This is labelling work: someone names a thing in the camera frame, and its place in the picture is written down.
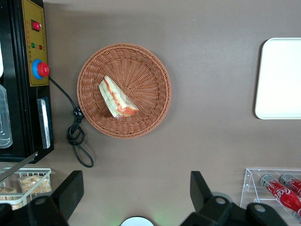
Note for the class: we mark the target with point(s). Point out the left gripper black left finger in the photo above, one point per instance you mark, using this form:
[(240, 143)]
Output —
[(70, 190)]

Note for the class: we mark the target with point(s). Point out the cream plastic tray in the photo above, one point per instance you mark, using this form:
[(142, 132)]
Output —
[(279, 80)]

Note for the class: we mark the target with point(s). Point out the clear acrylic bottle rack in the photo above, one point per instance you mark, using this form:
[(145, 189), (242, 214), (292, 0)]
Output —
[(250, 181)]

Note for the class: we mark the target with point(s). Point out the red cola bottle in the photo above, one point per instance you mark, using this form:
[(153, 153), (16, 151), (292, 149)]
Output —
[(279, 191), (295, 183)]

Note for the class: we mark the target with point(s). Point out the triangle sandwich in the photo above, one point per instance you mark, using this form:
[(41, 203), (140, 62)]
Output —
[(115, 96)]

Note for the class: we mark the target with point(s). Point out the round brown wicker basket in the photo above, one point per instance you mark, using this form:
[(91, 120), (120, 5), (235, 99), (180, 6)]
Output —
[(141, 70)]

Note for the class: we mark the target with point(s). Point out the clear plastic container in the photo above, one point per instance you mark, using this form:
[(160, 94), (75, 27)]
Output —
[(4, 117)]

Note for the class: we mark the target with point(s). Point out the clear bin of snacks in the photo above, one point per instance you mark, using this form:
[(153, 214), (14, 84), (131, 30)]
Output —
[(28, 169)]

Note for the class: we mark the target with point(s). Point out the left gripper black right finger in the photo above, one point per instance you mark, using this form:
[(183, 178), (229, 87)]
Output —
[(203, 195)]

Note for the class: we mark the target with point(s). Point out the clear wrapped snack pack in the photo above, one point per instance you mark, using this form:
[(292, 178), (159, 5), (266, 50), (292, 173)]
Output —
[(8, 191), (35, 184)]

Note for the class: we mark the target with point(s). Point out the black machine yellow control panel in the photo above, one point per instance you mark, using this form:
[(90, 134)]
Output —
[(21, 106)]

